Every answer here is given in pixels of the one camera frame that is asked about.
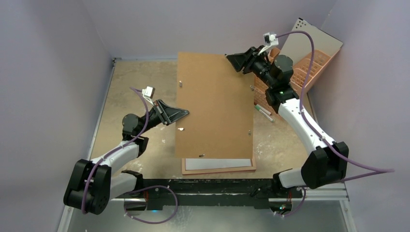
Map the green marker pen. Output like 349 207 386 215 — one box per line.
254 105 274 123

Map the pink picture frame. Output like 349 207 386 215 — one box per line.
182 158 256 175

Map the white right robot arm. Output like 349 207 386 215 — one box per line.
225 47 349 197

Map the brown cardboard backing board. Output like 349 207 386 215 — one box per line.
175 52 254 159

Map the aluminium rail frame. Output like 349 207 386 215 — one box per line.
58 58 358 232

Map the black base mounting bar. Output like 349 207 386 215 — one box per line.
120 178 303 211

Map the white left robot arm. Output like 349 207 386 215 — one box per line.
63 100 189 215

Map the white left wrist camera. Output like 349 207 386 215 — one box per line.
141 86 155 105

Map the orange plastic desk organizer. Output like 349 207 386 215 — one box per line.
253 49 333 113

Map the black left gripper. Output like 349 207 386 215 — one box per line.
138 99 189 136

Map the grey perforated board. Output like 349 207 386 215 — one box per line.
280 17 343 63

